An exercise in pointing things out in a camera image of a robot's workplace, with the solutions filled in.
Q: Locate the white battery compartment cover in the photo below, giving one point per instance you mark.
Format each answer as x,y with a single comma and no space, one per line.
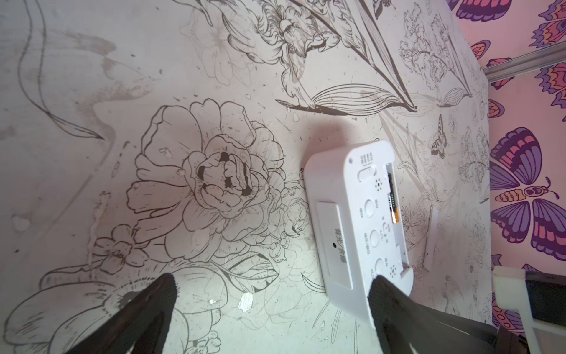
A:
432,233

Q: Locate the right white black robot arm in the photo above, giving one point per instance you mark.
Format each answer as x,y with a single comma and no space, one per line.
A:
539,299

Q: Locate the white digital alarm clock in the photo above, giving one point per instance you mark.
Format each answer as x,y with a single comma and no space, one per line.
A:
347,192

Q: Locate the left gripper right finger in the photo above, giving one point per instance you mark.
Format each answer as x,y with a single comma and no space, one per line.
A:
404,326

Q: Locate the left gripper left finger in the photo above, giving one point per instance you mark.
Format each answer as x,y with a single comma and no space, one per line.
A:
141,326

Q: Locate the black gold AAA battery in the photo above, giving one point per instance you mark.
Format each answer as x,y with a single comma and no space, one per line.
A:
392,201

